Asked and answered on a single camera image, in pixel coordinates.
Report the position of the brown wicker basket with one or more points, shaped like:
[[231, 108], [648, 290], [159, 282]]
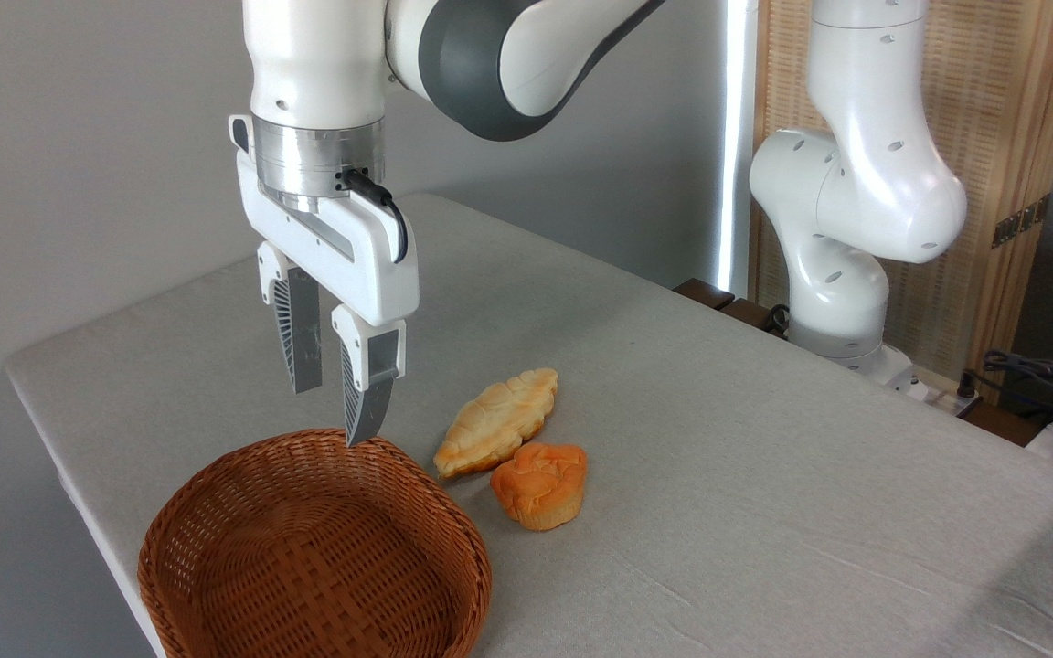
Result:
[[307, 557]]

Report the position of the long pale croissant bread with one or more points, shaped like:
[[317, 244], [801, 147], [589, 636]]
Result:
[[499, 420]]

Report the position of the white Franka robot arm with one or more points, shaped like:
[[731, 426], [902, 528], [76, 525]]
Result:
[[856, 183]]

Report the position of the dark metal screen hinge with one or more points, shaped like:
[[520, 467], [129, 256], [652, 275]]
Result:
[[1020, 222]]

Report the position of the round orange bun bread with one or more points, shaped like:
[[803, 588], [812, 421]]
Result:
[[540, 484]]

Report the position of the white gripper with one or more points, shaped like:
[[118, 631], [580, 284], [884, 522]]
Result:
[[344, 247]]

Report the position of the dark brown wooden block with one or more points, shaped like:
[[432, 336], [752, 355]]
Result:
[[705, 293]]

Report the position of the grey tablecloth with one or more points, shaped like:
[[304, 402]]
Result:
[[764, 503]]

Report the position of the wooden folding screen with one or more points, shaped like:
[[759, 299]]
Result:
[[1002, 91]]

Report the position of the shiny white vertical pole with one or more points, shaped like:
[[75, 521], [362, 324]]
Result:
[[735, 137]]

